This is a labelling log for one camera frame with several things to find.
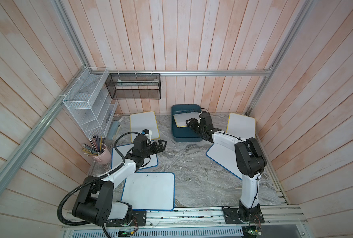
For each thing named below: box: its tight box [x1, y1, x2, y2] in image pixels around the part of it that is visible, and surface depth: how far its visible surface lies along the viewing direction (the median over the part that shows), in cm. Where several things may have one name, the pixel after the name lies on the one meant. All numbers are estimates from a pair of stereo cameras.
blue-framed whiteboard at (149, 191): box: [120, 172, 176, 211], surface depth 85 cm
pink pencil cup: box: [93, 143, 112, 165], surface depth 88 cm
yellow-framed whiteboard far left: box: [129, 111, 160, 144], surface depth 121 cm
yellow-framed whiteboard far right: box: [226, 112, 256, 141], surface depth 117 cm
